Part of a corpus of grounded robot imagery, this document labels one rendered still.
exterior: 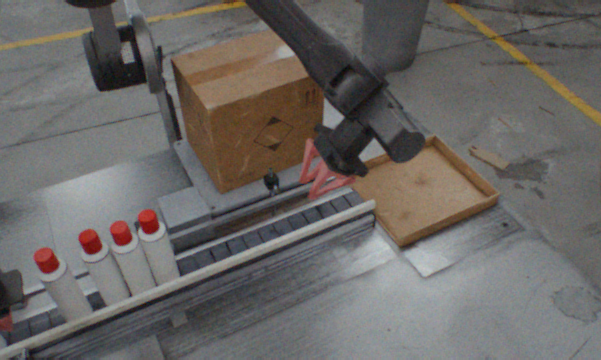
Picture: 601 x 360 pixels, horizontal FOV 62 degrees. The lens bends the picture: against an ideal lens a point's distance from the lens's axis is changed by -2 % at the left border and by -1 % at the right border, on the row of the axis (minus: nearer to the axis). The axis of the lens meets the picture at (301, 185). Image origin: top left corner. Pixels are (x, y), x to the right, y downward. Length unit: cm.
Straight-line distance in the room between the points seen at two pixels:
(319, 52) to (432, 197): 73
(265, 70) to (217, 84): 12
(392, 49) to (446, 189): 195
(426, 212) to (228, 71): 59
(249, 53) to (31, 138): 202
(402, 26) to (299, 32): 248
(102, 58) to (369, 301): 80
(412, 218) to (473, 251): 16
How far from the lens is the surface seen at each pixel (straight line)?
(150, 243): 98
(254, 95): 114
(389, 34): 316
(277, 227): 117
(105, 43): 123
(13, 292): 91
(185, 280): 106
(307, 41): 68
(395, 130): 70
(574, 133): 316
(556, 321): 121
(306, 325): 108
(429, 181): 137
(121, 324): 109
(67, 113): 322
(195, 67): 125
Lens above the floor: 178
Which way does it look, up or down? 46 degrees down
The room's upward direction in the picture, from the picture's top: straight up
